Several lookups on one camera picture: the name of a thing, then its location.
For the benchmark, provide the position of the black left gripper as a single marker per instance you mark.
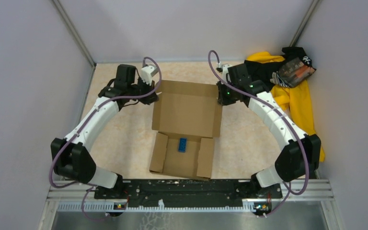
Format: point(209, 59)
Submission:
point(150, 98)

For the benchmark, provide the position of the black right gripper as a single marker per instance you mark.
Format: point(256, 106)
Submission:
point(222, 100)

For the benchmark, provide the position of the brown cardboard box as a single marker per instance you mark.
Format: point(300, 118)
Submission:
point(185, 110)

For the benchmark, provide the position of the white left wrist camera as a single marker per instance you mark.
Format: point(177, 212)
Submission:
point(147, 72)

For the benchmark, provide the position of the patterned grey pouch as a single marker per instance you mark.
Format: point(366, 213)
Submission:
point(293, 72)

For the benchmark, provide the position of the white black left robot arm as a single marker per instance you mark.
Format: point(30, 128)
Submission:
point(71, 154)

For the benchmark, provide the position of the black cloth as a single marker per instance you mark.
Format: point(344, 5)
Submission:
point(263, 72)

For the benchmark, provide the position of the small blue block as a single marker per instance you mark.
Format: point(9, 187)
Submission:
point(182, 145)

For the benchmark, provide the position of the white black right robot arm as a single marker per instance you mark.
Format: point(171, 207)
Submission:
point(300, 152)

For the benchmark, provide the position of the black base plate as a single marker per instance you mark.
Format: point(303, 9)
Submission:
point(183, 193)

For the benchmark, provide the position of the aluminium frame rail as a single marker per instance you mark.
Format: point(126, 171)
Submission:
point(77, 197)

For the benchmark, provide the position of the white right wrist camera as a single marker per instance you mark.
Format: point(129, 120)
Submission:
point(223, 69)

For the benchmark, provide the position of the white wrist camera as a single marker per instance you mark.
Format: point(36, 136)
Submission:
point(223, 69)
point(147, 72)

